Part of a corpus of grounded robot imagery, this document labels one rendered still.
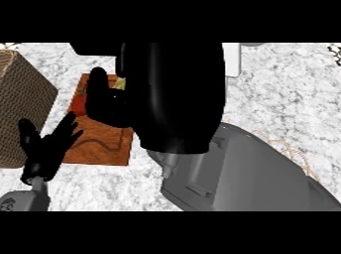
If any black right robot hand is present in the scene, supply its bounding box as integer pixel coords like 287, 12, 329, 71
86, 42, 228, 155

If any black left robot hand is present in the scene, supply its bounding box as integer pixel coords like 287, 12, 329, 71
18, 111, 86, 187

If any orange placemat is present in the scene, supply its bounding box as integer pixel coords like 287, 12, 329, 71
62, 72, 136, 167

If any yellow-green squash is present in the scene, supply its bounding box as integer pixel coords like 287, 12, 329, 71
111, 75, 129, 91

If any brown wicker basket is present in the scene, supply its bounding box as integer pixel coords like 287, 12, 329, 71
0, 49, 61, 170

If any red vegetable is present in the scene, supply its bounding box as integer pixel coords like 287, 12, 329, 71
71, 88, 89, 117

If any white upright block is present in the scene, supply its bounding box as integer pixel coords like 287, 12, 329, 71
222, 42, 245, 78

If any black appliance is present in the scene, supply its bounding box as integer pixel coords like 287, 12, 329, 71
70, 42, 123, 58

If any tan wire trivet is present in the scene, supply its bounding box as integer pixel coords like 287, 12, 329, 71
251, 128, 322, 183

